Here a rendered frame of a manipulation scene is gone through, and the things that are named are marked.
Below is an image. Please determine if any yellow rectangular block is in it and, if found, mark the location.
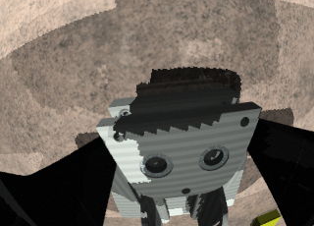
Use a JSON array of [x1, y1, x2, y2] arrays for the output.
[[252, 209, 282, 226]]

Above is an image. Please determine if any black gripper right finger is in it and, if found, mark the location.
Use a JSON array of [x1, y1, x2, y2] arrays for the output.
[[246, 119, 314, 226]]

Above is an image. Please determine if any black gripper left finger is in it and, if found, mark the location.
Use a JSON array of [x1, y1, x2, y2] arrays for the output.
[[0, 137, 117, 226]]

